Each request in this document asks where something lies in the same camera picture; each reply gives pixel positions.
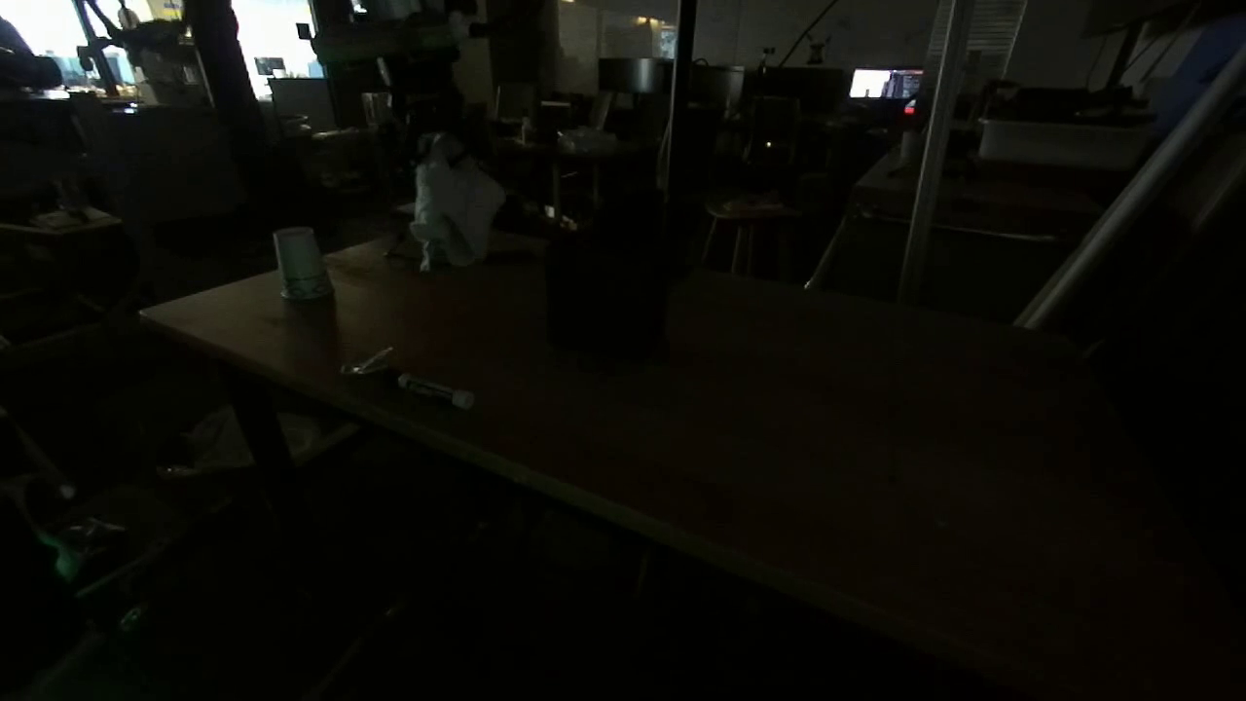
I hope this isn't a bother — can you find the black basket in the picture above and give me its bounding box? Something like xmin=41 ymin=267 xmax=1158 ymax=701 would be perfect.
xmin=546 ymin=220 xmax=672 ymax=360

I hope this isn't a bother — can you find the monitor screen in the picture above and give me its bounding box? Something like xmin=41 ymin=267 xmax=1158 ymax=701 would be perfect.
xmin=849 ymin=67 xmax=925 ymax=103

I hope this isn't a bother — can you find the white towel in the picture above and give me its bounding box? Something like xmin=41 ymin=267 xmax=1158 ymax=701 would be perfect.
xmin=408 ymin=134 xmax=506 ymax=272

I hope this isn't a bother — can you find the grey marker pen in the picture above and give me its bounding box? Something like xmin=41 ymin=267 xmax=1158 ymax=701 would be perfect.
xmin=398 ymin=376 xmax=476 ymax=413

